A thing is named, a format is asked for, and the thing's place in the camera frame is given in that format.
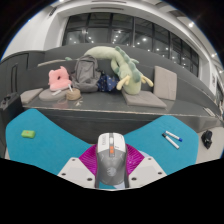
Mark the dark blue patterned bag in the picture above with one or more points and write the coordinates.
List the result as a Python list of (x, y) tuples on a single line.
[(108, 83)]

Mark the white marker blue cap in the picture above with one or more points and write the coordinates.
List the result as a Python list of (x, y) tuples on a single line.
[(174, 136)]

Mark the dark glass window wall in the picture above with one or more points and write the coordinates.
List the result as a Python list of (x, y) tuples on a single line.
[(100, 33)]

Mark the teal felt table mat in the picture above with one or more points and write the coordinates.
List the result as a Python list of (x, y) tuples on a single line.
[(50, 143)]

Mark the black suitcase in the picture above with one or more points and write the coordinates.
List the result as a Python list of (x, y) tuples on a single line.
[(8, 110)]

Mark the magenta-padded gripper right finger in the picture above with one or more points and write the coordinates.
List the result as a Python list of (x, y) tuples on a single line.
[(143, 170)]

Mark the tan woven basket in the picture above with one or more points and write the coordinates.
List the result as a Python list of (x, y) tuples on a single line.
[(73, 94)]

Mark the grey white computer mouse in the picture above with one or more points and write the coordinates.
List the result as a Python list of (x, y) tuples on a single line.
[(111, 163)]

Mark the grey backpack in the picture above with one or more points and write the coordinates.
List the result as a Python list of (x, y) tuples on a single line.
[(85, 75)]

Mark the white marker black cap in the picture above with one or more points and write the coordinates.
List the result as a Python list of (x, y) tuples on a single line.
[(170, 141)]

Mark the dark grey built-in bench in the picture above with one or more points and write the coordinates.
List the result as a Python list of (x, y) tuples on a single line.
[(106, 104)]

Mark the small black desk object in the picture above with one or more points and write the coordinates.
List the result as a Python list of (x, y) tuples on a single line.
[(207, 139)]

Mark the green dragon plush toy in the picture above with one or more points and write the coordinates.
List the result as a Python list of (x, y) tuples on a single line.
[(131, 80)]

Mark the pink plush cushion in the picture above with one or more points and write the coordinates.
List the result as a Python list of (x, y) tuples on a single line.
[(59, 80)]

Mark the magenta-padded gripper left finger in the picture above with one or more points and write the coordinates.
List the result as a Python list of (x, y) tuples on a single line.
[(80, 171)]

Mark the green eraser block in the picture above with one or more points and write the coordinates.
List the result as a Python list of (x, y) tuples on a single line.
[(28, 134)]

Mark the square grey seat cushion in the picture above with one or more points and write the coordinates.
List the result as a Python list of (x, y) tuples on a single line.
[(30, 95)]

